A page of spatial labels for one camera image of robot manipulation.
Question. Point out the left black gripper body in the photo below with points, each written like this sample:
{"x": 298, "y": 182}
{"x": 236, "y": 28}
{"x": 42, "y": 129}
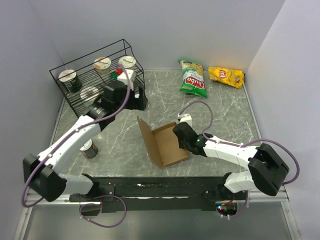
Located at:
{"x": 133, "y": 103}

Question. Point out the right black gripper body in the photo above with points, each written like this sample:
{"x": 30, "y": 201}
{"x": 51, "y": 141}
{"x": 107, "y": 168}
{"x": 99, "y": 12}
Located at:
{"x": 183, "y": 145}

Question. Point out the brown cardboard box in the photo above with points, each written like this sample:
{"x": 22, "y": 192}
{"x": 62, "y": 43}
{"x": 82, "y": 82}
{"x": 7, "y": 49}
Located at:
{"x": 162, "y": 144}

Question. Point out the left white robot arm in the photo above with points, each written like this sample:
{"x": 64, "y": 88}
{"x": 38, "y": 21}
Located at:
{"x": 43, "y": 173}

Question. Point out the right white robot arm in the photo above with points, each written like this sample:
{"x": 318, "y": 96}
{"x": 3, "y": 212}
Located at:
{"x": 264, "y": 169}

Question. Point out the Chobani yogurt cup on rack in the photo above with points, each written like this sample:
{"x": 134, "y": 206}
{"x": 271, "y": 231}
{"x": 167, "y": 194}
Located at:
{"x": 128, "y": 62}

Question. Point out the white cup lower rack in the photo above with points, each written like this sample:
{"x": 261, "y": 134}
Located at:
{"x": 89, "y": 94}

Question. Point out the orange yogurt cup on rack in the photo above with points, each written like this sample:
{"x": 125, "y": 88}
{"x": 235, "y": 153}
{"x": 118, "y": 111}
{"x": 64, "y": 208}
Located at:
{"x": 102, "y": 65}

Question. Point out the green Chuba chips bag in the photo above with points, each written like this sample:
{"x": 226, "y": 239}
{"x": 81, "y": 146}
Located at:
{"x": 192, "y": 79}

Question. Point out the dark tin can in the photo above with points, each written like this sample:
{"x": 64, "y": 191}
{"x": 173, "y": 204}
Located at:
{"x": 89, "y": 149}

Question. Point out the dark yogurt cup on rack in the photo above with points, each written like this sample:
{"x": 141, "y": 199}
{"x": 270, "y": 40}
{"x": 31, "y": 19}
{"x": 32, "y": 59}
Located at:
{"x": 70, "y": 79}

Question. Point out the yellow Lays chips bag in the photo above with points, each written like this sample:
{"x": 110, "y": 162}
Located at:
{"x": 227, "y": 76}

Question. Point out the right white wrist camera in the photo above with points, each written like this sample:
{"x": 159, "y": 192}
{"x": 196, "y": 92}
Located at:
{"x": 184, "y": 118}

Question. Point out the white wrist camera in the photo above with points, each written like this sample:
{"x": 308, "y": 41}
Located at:
{"x": 127, "y": 74}
{"x": 184, "y": 118}

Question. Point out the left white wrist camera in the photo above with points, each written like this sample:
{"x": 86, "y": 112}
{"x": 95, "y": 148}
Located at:
{"x": 127, "y": 74}

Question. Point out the black wire rack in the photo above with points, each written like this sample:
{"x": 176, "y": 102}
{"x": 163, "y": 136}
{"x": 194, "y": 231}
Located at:
{"x": 88, "y": 75}

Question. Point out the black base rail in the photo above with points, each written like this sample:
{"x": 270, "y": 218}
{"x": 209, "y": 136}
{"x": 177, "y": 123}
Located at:
{"x": 157, "y": 193}

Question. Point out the aluminium extrusion rail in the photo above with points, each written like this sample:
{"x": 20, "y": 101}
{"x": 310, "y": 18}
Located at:
{"x": 258, "y": 196}

